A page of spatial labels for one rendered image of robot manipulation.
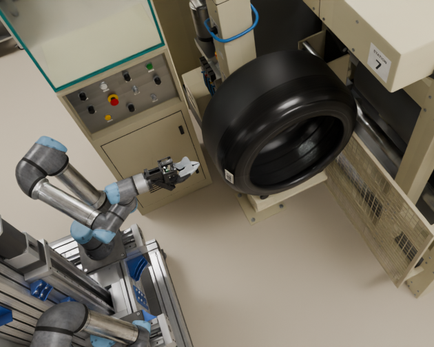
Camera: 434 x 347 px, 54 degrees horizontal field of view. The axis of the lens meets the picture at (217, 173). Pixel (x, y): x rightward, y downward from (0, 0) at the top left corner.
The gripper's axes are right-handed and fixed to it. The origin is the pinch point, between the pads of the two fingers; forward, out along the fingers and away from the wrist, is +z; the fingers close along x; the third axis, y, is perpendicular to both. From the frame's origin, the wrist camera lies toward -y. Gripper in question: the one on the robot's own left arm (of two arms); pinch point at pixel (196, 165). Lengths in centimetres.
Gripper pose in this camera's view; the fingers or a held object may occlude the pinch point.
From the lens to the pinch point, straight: 166.3
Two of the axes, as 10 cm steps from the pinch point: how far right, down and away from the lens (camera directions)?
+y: -0.5, -5.6, -8.3
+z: 9.2, -3.5, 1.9
